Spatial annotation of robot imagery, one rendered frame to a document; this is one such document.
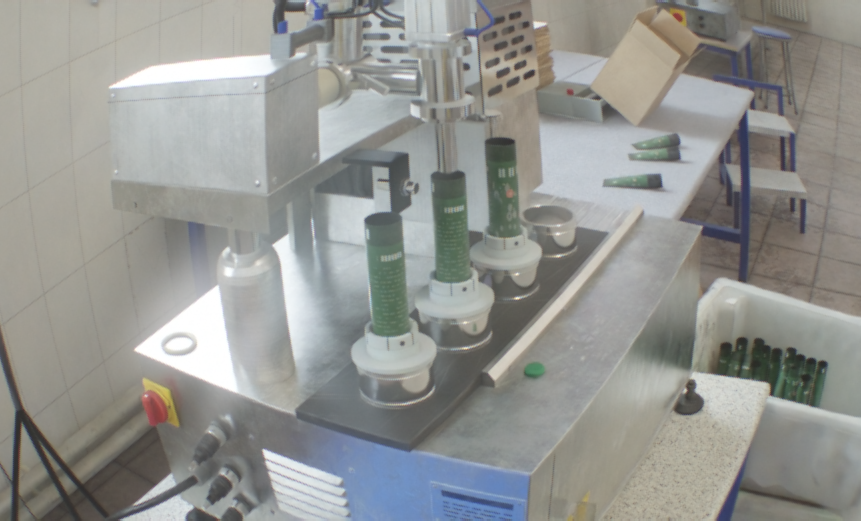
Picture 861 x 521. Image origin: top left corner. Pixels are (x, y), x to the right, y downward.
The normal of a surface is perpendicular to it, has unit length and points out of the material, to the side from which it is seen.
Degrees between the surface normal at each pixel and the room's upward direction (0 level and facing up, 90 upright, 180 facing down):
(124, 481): 0
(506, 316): 0
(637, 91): 90
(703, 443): 0
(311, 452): 90
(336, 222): 90
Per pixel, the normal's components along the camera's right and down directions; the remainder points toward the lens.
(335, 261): -0.05, -0.91
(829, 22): -0.48, 0.39
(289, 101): 0.88, 0.16
